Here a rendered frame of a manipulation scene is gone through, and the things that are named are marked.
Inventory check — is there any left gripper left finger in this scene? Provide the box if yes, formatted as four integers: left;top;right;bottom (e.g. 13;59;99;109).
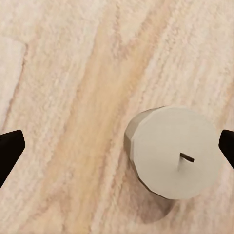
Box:
0;130;25;188

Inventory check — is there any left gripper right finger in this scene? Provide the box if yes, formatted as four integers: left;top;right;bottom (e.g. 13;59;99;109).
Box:
218;130;234;169

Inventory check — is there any pillar candle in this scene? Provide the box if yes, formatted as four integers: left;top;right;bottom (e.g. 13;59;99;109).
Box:
123;105;225;199

